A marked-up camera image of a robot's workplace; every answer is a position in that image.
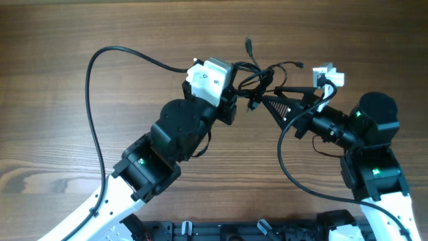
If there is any camera cable black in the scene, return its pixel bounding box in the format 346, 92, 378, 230
60, 46, 189, 241
277, 75, 414, 241

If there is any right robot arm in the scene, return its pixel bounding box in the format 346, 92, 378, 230
262, 87, 421, 240

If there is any right camera cable black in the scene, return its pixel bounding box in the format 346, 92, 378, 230
277, 75, 414, 241

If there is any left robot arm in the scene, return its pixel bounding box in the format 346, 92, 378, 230
43, 82, 237, 240

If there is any thin black USB cable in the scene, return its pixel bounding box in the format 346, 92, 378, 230
237, 60, 305, 91

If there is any thick black USB cable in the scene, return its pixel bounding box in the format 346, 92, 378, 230
232, 35, 288, 113

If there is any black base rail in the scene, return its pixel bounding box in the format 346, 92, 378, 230
133, 219, 368, 241

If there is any left camera cable black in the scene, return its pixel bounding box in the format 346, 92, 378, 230
60, 46, 189, 241

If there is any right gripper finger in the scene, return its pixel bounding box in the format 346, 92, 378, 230
274, 86, 317, 100
261, 96, 304, 131

